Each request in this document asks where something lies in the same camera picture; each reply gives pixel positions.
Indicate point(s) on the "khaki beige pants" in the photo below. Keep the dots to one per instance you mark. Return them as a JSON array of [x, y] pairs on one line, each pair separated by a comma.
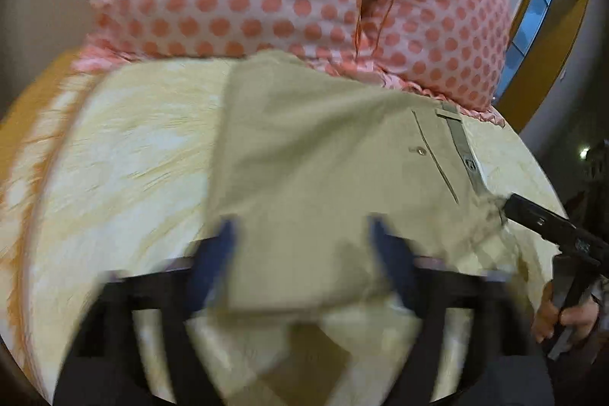
[[301, 163]]

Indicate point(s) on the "yellow floral bedsheet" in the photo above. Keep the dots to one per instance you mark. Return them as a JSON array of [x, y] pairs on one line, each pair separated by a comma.
[[113, 178]]

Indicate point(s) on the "right pink polka-dot pillow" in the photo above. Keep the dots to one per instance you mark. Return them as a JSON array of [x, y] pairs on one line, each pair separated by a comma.
[[450, 50]]

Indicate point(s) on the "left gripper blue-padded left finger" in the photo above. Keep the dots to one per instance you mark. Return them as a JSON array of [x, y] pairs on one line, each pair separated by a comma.
[[103, 365]]

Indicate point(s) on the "person's right hand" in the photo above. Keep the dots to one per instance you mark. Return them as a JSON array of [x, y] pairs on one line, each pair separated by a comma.
[[581, 318]]

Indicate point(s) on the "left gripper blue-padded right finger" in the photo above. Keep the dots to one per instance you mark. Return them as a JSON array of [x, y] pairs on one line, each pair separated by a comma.
[[503, 365]]

